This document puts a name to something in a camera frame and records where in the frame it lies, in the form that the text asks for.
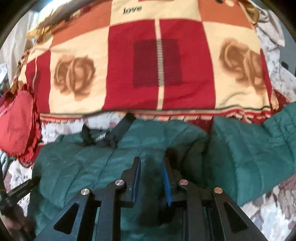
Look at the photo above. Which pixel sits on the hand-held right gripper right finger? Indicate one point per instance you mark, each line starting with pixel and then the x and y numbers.
pixel 167 185

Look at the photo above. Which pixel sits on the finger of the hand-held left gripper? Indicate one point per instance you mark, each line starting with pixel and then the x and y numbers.
pixel 86 135
pixel 121 127

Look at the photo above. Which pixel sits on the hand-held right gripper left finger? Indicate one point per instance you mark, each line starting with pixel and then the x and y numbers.
pixel 136 178

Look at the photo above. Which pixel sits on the green quilted jacket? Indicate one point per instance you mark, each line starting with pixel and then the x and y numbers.
pixel 81 166

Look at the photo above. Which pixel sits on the red heart-shaped pillow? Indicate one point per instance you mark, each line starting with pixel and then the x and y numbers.
pixel 18 122

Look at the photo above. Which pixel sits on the red cream rose patchwork quilt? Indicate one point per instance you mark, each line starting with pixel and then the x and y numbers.
pixel 189 69

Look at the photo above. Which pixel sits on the white floral plush blanket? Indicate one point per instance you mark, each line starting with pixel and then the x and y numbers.
pixel 272 217

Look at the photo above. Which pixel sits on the cream cloth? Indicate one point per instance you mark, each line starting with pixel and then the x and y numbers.
pixel 11 46

